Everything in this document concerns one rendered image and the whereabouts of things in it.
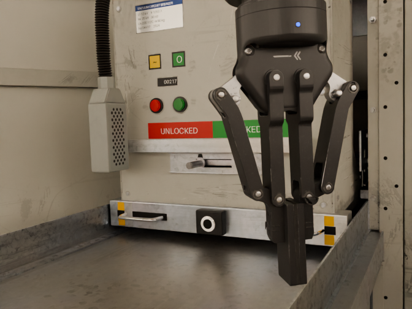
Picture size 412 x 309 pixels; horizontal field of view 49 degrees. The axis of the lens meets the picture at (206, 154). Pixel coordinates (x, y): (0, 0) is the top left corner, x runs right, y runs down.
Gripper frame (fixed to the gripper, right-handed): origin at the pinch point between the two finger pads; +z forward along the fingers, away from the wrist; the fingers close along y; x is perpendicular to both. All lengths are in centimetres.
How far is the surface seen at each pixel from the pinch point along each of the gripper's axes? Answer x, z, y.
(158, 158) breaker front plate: -63, -3, 6
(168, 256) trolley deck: -48, 15, 7
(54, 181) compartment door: -81, 2, 31
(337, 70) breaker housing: -43, -18, -27
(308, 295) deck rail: -11.3, 10.2, -6.0
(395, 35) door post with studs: -50, -26, -44
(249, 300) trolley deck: -24.4, 15.4, -2.5
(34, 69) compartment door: -77, -25, 33
